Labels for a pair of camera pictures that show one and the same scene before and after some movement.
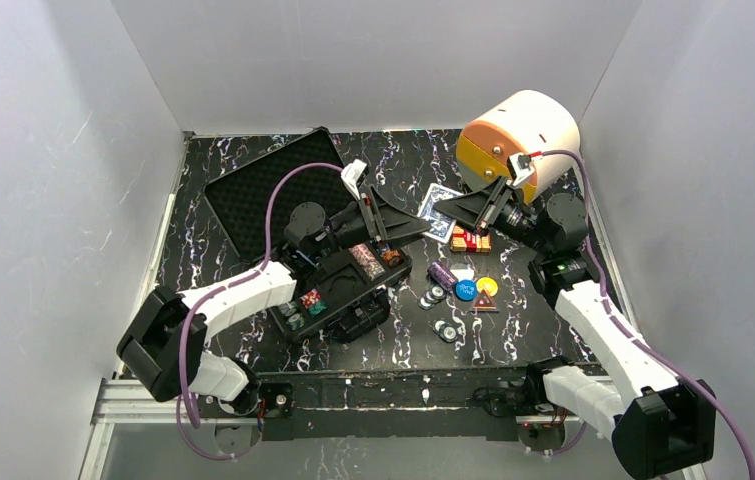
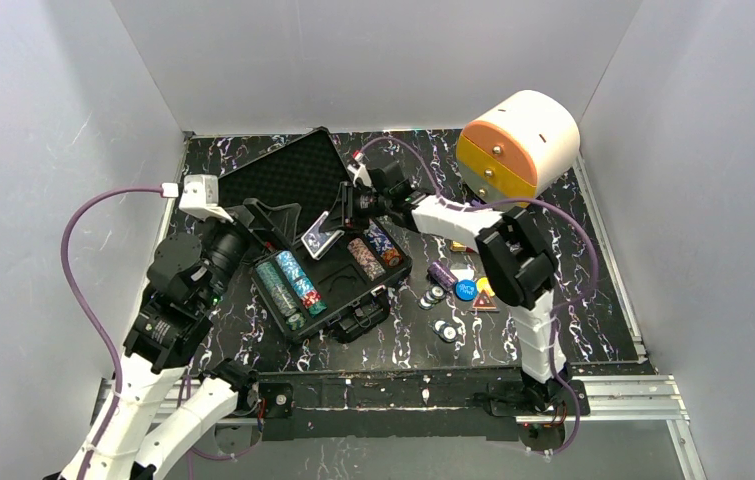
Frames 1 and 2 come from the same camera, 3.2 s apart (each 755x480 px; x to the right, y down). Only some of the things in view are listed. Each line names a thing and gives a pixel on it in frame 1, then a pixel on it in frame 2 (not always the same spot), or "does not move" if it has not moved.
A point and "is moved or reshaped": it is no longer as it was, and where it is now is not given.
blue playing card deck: x=440 y=222 is moved or reshaped
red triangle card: x=483 y=303 does not move
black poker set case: x=345 y=295 does not move
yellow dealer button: x=490 y=285 does not move
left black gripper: x=373 y=216 → x=249 y=221
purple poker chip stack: x=437 y=270 does not move
